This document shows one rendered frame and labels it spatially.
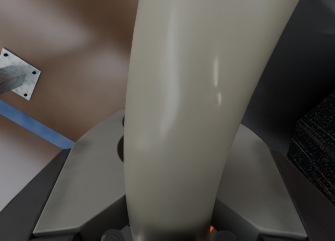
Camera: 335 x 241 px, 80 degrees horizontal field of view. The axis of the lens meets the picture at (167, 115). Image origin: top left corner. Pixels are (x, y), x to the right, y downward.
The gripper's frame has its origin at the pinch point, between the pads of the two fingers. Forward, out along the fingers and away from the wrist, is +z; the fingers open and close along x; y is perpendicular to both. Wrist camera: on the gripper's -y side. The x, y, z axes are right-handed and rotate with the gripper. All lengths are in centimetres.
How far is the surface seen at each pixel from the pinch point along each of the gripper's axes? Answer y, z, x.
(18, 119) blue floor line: 53, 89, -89
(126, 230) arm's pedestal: 76, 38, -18
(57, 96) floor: 38, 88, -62
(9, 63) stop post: 20, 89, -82
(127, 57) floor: 17, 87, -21
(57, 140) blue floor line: 66, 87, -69
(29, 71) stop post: 24, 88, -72
